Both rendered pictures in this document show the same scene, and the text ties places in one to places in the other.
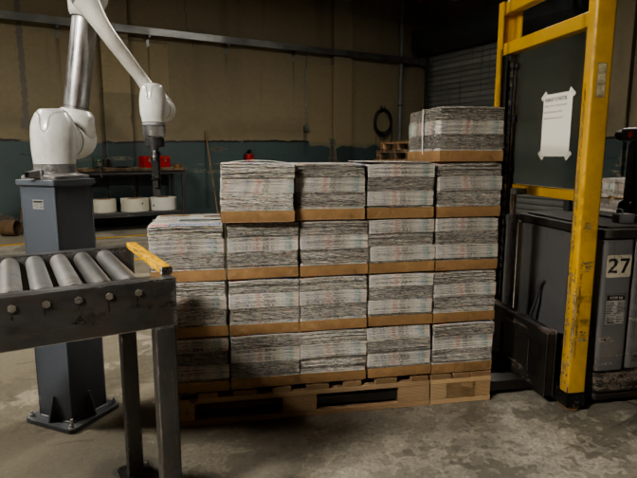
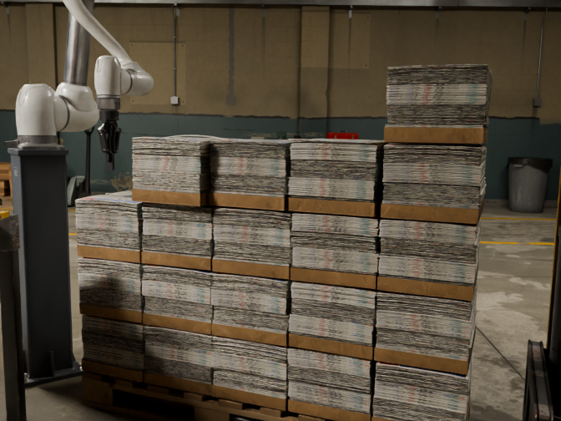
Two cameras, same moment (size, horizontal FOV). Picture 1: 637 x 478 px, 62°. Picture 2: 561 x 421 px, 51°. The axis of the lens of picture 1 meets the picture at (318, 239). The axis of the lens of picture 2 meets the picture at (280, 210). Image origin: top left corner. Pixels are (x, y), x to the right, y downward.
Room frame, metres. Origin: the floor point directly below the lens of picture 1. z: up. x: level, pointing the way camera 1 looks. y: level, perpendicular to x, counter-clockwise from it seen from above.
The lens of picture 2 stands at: (0.54, -1.17, 1.10)
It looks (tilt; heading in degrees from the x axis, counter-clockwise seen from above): 8 degrees down; 32
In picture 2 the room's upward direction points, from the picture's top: 1 degrees clockwise
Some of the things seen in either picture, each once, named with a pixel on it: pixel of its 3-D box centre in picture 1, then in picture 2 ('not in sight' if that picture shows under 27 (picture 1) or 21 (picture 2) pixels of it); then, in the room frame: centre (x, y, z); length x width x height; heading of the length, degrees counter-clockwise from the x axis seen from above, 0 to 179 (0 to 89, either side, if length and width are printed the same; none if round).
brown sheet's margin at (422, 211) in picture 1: (388, 208); (346, 200); (2.36, -0.31, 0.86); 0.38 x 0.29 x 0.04; 9
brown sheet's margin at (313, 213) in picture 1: (323, 209); (269, 195); (2.31, -0.02, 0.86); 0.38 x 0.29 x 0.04; 8
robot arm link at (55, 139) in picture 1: (54, 136); (37, 109); (2.13, 1.04, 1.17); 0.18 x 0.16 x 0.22; 3
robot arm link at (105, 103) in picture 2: (154, 130); (108, 103); (2.18, 0.66, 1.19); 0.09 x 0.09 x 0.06
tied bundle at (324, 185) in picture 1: (323, 189); (270, 172); (2.31, -0.02, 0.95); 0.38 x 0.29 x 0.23; 8
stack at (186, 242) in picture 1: (293, 308); (234, 308); (2.28, 0.11, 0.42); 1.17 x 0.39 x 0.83; 101
